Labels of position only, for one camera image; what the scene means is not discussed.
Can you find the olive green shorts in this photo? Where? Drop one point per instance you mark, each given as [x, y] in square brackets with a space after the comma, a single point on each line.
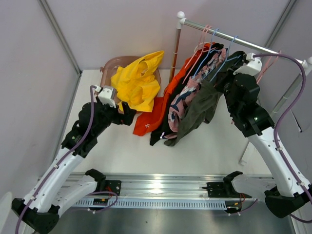
[198, 99]

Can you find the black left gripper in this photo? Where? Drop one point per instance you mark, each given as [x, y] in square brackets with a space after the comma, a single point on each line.
[126, 118]

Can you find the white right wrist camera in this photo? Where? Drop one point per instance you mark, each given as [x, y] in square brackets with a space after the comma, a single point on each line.
[253, 66]

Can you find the orange shorts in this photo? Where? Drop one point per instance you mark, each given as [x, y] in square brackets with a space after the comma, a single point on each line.
[148, 122]

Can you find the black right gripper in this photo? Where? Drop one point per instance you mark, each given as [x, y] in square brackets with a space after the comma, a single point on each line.
[227, 75]

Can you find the pink hanger of black shorts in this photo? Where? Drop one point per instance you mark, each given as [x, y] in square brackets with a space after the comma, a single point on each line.
[198, 57]

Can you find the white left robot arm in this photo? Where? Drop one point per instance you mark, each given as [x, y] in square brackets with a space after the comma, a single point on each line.
[61, 170]

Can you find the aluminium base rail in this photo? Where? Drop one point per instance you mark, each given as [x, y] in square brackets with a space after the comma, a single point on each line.
[155, 191]

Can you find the pink hanger of orange shorts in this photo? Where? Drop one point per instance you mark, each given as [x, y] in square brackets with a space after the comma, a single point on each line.
[200, 44]

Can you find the black shorts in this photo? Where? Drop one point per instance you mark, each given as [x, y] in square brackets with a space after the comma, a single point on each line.
[164, 126]

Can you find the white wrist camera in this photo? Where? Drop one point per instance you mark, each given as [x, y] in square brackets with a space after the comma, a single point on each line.
[106, 95]
[253, 66]

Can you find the yellow shorts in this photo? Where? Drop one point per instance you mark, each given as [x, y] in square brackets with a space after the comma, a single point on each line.
[136, 83]

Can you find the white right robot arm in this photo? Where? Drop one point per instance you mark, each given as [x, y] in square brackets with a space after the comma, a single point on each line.
[291, 189]

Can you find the pink translucent plastic basin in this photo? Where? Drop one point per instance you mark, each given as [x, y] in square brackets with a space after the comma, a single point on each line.
[110, 69]

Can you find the metal clothes rack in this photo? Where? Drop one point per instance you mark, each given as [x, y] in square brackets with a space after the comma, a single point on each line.
[182, 20]

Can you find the pink patterned shorts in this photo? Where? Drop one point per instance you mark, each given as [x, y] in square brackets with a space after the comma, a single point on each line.
[182, 119]

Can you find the blue hanger of patterned shorts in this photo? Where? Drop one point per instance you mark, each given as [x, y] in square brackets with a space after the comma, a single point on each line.
[208, 52]

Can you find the pink hanger of yellow shorts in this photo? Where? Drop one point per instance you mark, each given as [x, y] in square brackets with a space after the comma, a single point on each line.
[270, 61]

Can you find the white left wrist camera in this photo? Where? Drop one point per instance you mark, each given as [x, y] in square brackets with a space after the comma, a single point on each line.
[106, 95]

